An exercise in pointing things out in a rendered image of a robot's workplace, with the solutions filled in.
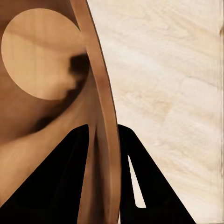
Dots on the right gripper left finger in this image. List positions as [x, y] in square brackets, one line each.
[51, 194]

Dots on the trash can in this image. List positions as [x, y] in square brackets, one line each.
[53, 78]

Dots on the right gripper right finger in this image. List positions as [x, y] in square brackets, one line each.
[163, 206]

